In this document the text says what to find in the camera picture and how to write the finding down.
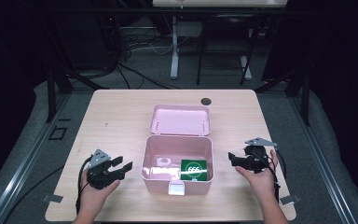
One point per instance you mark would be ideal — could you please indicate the person's right hand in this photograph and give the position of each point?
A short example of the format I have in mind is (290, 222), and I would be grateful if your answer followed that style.
(263, 183)

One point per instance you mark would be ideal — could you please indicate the black chair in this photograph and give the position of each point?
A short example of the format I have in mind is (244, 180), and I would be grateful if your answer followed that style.
(227, 34)

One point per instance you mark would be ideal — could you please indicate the grey tape strip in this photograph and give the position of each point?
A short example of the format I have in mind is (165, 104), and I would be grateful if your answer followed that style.
(52, 198)
(290, 199)

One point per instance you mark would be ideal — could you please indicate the dark round table grommet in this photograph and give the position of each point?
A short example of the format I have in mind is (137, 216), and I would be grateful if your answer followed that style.
(205, 101)

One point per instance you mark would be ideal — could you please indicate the green printed packet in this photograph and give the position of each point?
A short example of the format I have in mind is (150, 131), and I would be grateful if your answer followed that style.
(194, 170)

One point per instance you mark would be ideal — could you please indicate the person's left hand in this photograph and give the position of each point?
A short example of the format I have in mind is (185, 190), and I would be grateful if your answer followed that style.
(93, 199)

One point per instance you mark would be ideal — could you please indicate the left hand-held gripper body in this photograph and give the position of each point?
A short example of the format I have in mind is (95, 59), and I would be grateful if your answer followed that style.
(99, 174)

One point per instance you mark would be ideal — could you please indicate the aluminium floor rail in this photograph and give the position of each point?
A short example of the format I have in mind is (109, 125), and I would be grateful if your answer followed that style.
(323, 161)
(21, 168)

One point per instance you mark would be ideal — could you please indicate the pink plastic box with lid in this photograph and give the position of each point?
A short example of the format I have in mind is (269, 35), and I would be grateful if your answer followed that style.
(177, 146)

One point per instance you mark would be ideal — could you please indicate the black metal stand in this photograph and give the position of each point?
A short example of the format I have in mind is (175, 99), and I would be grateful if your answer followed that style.
(304, 96)
(52, 93)

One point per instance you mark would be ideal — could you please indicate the white desk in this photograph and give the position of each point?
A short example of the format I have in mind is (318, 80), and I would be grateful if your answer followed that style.
(175, 46)

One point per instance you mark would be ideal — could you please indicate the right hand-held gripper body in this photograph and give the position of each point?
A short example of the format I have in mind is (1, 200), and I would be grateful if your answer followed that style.
(256, 157)

